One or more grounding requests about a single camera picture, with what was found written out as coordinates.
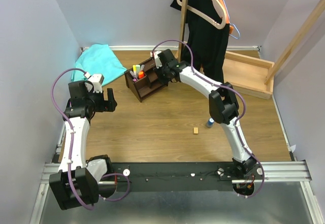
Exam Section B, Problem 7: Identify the turquoise t-shirt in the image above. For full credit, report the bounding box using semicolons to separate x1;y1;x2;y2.
75;44;126;85

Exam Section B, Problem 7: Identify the dark wooden desk organizer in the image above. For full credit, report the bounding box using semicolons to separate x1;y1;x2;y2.
124;58;166;102

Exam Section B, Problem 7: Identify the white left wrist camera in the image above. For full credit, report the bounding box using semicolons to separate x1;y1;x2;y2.
84;72;104;93

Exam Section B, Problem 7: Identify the tan eraser block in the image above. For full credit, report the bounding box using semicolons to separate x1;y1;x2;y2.
193;127;199;135

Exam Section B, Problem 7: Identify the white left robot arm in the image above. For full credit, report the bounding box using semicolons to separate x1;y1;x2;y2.
49;81;117;210

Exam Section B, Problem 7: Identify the wooden clothes rack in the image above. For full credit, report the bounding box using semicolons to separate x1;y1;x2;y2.
177;0;324;100

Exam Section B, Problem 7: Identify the orange black highlighter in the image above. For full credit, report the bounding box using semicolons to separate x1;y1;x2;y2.
138;71;145;79

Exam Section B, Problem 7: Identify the light blue wire hanger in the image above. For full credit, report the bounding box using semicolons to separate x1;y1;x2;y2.
222;0;241;40

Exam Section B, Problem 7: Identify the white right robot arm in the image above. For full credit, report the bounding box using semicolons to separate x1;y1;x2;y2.
152;49;257;179

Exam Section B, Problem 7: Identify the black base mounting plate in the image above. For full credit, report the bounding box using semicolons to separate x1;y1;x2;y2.
108;162;262;192

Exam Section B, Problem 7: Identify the beige wooden hanger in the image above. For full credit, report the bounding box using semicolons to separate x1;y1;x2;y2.
176;0;227;30

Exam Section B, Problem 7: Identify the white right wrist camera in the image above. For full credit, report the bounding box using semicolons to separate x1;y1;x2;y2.
150;50;163;69

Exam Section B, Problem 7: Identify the red marker pen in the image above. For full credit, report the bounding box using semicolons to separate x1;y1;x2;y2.
129;71;137;79

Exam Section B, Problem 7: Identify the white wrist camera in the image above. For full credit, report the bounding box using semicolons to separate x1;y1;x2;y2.
150;50;163;69
84;72;104;93

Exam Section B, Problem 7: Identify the orange plastic hanger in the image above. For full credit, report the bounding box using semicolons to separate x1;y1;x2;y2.
209;0;234;35

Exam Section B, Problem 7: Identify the white yellow marker pen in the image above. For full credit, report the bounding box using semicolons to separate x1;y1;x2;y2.
133;65;138;79

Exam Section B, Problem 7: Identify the pale mint highlighter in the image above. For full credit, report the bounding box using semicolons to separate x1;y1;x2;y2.
136;65;141;76

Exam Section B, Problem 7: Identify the blue ink bottle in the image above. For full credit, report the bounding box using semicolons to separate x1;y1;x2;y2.
206;118;214;129

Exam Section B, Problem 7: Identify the black hanging garment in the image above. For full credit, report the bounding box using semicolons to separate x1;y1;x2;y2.
186;0;230;83

